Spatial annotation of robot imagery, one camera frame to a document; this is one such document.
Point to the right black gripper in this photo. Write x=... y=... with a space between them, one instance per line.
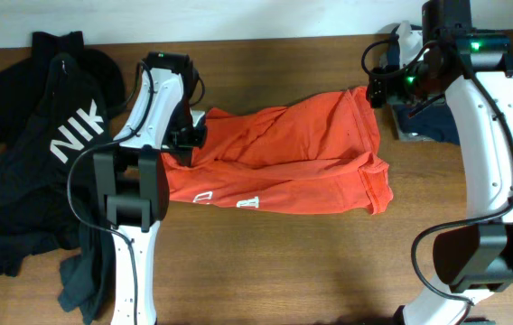
x=383 y=86

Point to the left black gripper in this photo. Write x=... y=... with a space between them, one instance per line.
x=183 y=147

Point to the red soccer t-shirt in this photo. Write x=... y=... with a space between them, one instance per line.
x=318 y=156

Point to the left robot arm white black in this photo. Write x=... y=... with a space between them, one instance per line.
x=132 y=187

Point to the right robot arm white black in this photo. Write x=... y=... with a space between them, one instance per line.
x=471 y=71

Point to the folded navy blue shirt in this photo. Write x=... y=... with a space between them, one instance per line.
x=443 y=127

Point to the black Nike t-shirt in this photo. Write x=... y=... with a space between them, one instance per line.
x=48 y=192

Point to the black mesh garment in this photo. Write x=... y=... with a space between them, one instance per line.
x=22 y=84

